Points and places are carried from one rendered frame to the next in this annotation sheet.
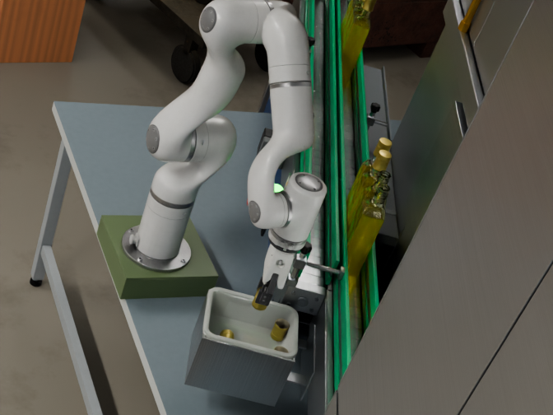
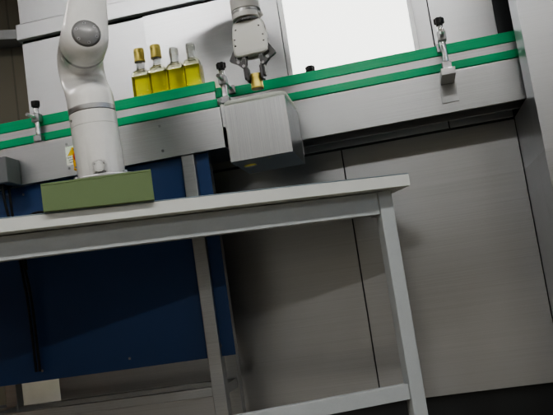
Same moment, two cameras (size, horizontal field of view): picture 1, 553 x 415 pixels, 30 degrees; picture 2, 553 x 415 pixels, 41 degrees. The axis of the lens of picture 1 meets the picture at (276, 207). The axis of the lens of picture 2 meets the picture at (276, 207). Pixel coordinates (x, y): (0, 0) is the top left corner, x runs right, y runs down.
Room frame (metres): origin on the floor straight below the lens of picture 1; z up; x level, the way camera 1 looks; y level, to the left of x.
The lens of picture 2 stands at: (1.11, 1.88, 0.47)
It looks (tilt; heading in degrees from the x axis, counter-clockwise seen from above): 7 degrees up; 290
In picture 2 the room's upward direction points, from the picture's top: 8 degrees counter-clockwise
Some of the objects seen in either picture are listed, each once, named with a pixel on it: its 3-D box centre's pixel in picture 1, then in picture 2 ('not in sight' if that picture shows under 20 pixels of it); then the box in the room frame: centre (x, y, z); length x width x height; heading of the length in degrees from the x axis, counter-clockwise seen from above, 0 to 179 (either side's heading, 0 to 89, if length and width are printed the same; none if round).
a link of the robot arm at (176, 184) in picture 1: (195, 156); (84, 74); (2.20, 0.24, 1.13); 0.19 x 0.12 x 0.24; 131
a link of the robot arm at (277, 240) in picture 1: (287, 235); (247, 16); (1.82, -0.05, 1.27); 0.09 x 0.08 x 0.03; 9
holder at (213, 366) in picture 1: (252, 350); (267, 137); (1.83, -0.07, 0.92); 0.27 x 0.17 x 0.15; 100
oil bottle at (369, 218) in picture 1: (361, 235); (196, 90); (2.10, -0.22, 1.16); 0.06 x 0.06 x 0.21; 10
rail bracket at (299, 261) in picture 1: (308, 266); (225, 85); (1.95, -0.12, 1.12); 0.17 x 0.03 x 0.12; 100
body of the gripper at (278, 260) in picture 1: (279, 256); (249, 37); (1.82, -0.05, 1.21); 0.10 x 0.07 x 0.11; 9
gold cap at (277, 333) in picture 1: (279, 330); not in sight; (1.88, -0.12, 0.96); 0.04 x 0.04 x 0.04
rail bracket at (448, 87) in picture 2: not in sight; (444, 58); (1.32, -0.24, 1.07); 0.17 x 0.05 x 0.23; 100
